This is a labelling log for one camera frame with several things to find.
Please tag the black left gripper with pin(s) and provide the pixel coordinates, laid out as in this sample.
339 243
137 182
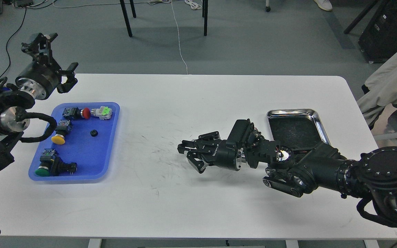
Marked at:
38 78

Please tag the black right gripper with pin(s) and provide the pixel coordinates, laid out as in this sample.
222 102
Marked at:
216 153

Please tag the yellow push button switch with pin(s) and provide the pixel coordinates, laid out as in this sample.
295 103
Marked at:
64 127

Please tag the small black gear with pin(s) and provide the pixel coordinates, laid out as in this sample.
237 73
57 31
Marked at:
94 133

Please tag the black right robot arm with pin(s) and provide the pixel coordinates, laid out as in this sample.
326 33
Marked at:
372 179

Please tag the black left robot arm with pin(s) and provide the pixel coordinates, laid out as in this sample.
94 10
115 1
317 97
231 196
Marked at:
16 123

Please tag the blue plastic tray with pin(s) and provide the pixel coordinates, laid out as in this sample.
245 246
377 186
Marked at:
91 154

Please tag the metal tray with black mat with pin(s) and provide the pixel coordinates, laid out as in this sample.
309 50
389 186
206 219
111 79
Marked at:
298 129

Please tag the white sneaker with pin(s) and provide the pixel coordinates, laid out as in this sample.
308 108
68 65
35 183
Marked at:
325 5

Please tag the beige cloth cover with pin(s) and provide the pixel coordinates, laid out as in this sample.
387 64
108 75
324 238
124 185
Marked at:
382 86

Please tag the black equipment case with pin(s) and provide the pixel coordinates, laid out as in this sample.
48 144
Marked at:
378 41

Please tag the red push button switch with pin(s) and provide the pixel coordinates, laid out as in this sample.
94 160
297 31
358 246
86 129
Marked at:
75 113

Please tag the green and grey switch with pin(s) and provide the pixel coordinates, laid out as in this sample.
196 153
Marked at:
102 113

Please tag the green push button switch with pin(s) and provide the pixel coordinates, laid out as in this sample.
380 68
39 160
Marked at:
47 165

